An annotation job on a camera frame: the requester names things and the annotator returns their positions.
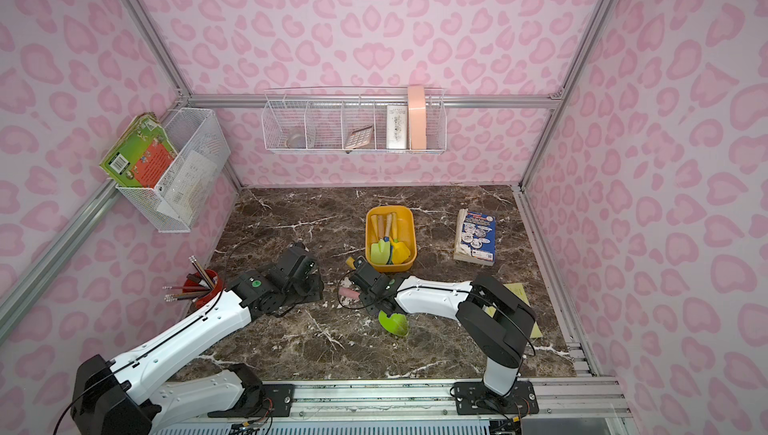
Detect white box on shelf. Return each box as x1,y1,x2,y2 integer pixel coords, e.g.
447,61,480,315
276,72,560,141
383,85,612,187
386,105,408,150

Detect small calculator on shelf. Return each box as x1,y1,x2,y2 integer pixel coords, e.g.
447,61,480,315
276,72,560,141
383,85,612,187
343,125,375,152

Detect blue shovel wooden handle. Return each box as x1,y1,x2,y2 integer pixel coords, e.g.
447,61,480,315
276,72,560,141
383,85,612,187
384,213,393,265

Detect pink box on shelf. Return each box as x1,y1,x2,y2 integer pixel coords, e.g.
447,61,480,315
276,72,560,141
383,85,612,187
408,85,427,151

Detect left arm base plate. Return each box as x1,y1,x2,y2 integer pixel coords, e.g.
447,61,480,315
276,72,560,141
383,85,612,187
207,383,296,419

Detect yellow plastic shovel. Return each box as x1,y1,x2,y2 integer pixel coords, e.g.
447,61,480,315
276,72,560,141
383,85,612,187
391,212,411,265

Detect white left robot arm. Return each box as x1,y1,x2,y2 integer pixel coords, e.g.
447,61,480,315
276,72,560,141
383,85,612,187
65,242,324,434

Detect green shovel pair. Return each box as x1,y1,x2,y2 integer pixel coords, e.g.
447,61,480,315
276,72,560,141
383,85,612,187
370,215,388,265

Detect red pencil cup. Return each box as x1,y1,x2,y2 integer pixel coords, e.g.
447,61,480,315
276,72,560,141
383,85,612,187
163,255,224,309

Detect yellow plastic storage box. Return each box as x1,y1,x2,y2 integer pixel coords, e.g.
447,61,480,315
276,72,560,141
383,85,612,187
365,205,418,273

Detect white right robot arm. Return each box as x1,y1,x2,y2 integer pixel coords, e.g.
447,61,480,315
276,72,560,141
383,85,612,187
347,257,536,396

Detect white wire wall shelf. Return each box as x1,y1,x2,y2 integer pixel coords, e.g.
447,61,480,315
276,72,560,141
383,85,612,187
261,87,447,154

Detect white mesh wall basket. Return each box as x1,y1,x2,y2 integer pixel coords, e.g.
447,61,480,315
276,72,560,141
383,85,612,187
117,108,231,233

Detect large green shovel yellow handle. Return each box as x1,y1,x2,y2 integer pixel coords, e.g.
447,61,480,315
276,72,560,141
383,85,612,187
378,311,409,338

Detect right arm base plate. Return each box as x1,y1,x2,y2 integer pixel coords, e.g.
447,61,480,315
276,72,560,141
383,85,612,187
449,380,540,419

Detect yellow-green booklet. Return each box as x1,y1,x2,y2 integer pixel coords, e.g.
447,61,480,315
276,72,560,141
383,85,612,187
485,282,544,340

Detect purple shovel pink handle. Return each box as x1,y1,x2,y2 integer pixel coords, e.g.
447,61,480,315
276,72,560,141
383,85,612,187
338,287,360,301

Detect green red book in basket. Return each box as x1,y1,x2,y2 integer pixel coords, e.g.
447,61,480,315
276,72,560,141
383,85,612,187
100,112,177,188

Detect blue Macmillan paperback book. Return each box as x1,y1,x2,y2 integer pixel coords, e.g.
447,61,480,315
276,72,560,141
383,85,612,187
453,209,496,266

